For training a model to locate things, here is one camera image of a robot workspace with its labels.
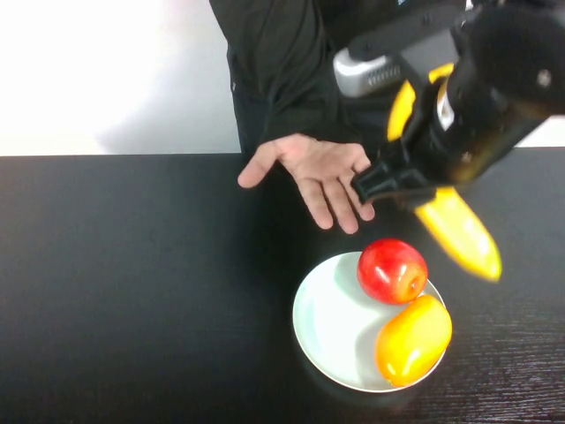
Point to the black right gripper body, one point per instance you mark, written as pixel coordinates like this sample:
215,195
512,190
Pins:
476,141

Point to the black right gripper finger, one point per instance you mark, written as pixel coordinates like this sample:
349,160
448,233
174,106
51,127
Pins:
384,183

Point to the yellow banana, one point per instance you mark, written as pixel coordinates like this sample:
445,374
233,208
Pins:
463,238

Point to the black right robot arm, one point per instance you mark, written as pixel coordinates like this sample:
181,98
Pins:
512,44

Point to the person's right forearm black sleeve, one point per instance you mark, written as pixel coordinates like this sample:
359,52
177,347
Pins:
282,66

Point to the person's black sweater torso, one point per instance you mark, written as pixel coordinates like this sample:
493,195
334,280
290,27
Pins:
357,20

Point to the person's right hand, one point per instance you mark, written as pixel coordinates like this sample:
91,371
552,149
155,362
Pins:
318,172

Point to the red apple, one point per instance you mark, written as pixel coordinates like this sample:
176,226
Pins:
390,271

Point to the white round plate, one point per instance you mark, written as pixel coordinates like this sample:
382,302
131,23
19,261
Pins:
326,309

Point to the orange yellow mango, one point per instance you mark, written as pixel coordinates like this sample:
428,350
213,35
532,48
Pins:
412,342

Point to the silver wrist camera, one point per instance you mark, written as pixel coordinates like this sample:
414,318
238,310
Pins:
353,75

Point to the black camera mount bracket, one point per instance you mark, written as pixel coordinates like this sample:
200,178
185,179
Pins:
410,31

